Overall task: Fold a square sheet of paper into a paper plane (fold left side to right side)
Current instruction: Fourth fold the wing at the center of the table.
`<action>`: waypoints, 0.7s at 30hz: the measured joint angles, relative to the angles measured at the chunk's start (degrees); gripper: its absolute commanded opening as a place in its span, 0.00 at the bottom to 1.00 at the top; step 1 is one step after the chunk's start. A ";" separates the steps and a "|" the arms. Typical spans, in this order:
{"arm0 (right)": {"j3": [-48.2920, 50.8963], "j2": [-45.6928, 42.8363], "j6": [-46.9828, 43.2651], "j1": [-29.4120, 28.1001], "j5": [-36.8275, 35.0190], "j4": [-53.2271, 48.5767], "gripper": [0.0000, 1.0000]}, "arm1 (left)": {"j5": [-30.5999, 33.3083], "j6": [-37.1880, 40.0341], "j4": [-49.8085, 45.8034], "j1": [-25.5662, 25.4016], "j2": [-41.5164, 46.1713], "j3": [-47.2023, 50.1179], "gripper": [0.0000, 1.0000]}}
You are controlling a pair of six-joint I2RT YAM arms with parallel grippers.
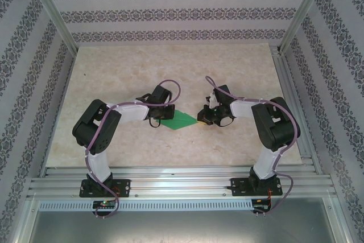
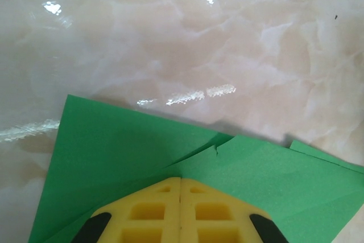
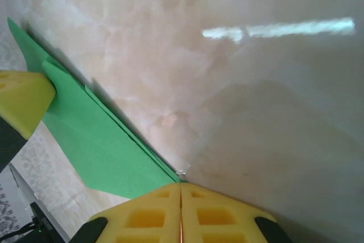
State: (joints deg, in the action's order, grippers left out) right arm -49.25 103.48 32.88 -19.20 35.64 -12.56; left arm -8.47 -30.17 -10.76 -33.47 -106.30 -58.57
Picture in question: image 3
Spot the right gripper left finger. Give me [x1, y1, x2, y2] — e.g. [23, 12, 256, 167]
[71, 183, 182, 243]

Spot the green square paper sheet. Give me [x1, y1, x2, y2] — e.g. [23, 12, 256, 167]
[7, 17, 188, 200]

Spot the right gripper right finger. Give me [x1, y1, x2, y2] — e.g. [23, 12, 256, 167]
[181, 183, 288, 243]

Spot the left aluminium frame post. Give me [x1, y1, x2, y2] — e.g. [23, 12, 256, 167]
[7, 163, 72, 243]

